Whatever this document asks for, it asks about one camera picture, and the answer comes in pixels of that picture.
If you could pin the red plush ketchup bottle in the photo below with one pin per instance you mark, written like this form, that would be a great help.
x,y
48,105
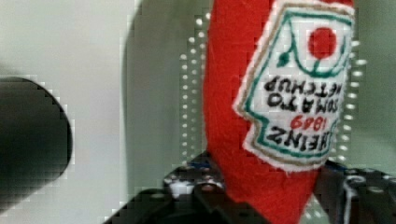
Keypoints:
x,y
275,77

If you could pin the black utensil holder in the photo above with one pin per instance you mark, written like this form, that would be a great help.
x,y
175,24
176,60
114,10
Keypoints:
x,y
35,140

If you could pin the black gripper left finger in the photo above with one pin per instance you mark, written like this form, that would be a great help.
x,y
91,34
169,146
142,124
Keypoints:
x,y
193,193

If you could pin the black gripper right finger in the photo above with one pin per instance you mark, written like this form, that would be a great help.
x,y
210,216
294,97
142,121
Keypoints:
x,y
356,196

